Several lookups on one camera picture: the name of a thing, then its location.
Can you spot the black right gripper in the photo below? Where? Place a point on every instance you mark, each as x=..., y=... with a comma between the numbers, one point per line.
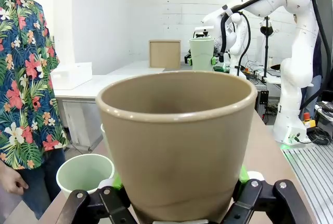
x=219, y=55

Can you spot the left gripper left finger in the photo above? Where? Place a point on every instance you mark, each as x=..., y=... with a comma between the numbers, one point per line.
x=109, y=203

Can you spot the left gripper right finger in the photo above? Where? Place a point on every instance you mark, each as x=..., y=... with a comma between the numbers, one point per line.
x=249, y=198

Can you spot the pale green plastic cup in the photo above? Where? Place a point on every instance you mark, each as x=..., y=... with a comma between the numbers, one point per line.
x=78, y=174
x=201, y=54

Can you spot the brown plastic cup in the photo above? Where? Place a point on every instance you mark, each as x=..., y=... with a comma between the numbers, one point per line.
x=177, y=156

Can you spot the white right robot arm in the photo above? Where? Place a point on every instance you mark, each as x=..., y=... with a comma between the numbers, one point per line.
x=294, y=104

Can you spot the person's right hand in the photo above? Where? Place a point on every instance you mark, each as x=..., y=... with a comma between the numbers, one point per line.
x=13, y=182

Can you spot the black tripod stand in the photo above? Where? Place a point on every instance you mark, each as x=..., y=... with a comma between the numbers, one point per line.
x=266, y=52

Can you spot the blue jeans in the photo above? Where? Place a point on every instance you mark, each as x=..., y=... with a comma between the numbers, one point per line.
x=39, y=182

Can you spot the red emergency stop button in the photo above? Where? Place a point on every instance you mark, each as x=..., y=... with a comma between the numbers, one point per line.
x=307, y=116

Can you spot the white work counter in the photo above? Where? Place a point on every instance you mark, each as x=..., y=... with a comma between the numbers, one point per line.
x=104, y=83

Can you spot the background person in navy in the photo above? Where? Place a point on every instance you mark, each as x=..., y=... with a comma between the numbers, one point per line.
x=317, y=60

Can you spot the white flat box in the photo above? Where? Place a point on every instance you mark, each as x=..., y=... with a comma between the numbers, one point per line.
x=71, y=75

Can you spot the floral hawaiian shirt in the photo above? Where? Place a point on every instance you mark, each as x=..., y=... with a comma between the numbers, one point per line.
x=26, y=78

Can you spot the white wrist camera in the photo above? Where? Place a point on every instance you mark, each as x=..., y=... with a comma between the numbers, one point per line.
x=204, y=28

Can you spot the wooden frame box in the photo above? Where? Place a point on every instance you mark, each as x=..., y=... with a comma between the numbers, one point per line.
x=165, y=53

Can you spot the aluminium profile base plate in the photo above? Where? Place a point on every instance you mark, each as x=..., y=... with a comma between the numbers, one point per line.
x=312, y=182

